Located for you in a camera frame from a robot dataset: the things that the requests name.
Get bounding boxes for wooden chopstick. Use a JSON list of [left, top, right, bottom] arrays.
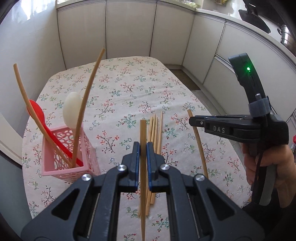
[[154, 111, 163, 154], [140, 120, 147, 241], [138, 115, 155, 217], [71, 48, 105, 168], [145, 114, 158, 216], [187, 109, 209, 179], [13, 63, 72, 168]]

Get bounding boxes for pink perforated utensil basket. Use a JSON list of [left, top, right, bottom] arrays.
[[41, 131, 100, 183]]

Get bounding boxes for white kitchen cabinets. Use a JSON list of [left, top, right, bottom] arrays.
[[57, 1, 295, 121]]

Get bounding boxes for black wok pan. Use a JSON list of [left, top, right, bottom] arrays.
[[238, 2, 271, 34]]

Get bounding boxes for steel pot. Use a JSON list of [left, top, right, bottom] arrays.
[[277, 25, 295, 52]]

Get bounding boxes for white plastic spoon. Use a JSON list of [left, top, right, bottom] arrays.
[[62, 92, 82, 129]]

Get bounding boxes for red plastic spoon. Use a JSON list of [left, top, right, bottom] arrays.
[[30, 99, 83, 167]]

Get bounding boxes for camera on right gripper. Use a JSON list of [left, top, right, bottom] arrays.
[[228, 53, 271, 118]]

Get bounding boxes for floral tablecloth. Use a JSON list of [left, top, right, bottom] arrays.
[[23, 57, 250, 240]]

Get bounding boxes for person's right hand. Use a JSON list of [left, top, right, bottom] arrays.
[[242, 144, 295, 208]]

